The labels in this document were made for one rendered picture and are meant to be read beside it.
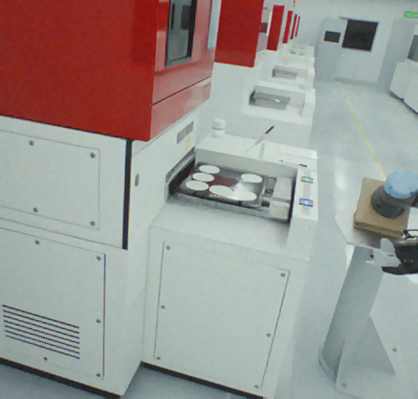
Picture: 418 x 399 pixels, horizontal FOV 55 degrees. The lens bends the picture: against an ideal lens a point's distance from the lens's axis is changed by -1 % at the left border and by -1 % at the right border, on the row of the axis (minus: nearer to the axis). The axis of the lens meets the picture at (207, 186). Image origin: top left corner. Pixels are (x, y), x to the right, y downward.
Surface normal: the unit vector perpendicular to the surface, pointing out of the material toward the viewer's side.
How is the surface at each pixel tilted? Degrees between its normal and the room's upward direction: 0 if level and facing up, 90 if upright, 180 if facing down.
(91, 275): 90
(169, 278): 90
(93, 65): 90
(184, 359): 90
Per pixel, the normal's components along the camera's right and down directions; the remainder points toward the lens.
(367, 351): -0.26, 0.36
